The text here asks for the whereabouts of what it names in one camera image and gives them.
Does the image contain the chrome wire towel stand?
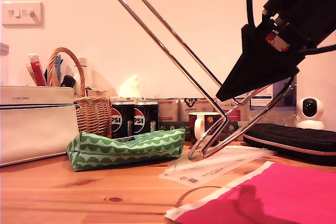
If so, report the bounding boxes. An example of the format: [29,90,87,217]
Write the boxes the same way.
[93,0,297,161]

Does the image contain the large clear water bottle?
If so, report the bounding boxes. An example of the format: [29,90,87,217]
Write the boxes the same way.
[248,76,299,127]

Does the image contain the black zip case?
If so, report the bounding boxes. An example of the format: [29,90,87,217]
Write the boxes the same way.
[243,123,336,167]

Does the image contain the dark red mug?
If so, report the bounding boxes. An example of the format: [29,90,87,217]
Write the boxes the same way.
[188,112,221,147]

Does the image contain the clear plastic printed bag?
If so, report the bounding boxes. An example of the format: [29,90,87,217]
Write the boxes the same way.
[158,146,278,188]

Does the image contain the black Pepsi can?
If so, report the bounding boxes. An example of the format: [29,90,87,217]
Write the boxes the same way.
[133,100,160,135]
[111,100,136,140]

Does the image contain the white tissue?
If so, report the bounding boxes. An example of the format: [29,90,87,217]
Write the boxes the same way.
[118,74,144,99]

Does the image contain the pink plastic mailer bag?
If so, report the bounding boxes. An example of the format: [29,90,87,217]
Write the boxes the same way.
[165,161,336,224]

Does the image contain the tissue box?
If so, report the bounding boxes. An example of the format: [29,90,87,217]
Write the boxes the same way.
[109,97,144,104]

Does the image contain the small white box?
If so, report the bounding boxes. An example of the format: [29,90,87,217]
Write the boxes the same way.
[86,87,110,98]

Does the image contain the green wave-patterned pouch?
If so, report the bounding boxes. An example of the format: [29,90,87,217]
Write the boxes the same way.
[67,129,186,172]

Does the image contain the white bottle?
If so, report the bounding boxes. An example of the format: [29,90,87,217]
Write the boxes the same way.
[74,57,89,97]

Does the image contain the blue packet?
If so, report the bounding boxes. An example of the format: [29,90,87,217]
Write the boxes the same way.
[54,55,64,83]

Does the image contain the red and white box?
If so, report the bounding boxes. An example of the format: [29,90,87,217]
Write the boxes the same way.
[27,54,48,87]

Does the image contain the white tube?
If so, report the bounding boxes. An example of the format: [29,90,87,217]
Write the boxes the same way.
[25,63,37,86]

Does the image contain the white Lancome toiletry bag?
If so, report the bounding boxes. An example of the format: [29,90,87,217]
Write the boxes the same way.
[0,85,79,167]

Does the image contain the clear plastic container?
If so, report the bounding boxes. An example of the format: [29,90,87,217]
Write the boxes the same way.
[0,42,10,86]

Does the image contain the small white round camera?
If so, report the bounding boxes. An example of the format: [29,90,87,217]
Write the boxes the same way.
[296,97,326,130]

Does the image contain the wicker basket with handle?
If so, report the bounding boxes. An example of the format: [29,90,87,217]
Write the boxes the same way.
[47,47,112,137]

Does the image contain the white wall light switch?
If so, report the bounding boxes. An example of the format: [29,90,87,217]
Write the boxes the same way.
[1,2,44,29]

